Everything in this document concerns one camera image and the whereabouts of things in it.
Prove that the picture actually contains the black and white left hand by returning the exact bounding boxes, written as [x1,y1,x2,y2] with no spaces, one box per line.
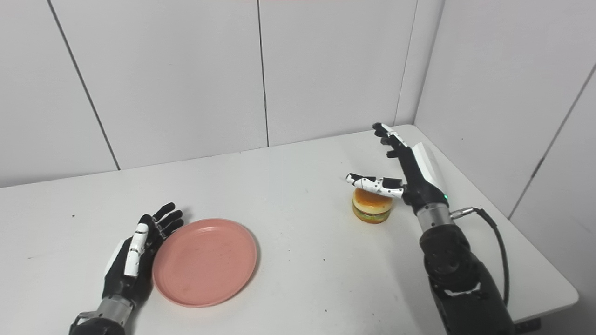
[102,202,184,306]

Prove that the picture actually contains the black and white right hand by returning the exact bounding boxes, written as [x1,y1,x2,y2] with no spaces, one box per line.
[345,122,450,215]

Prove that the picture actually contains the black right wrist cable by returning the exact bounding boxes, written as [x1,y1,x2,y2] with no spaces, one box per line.
[449,208,511,306]

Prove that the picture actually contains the pink round plate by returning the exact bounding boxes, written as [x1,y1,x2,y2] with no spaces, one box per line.
[153,219,258,308]

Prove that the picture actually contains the toy hamburger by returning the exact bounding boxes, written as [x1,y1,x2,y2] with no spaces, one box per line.
[352,188,394,224]

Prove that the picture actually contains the black table frame part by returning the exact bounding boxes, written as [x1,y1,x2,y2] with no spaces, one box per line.
[512,318,542,334]

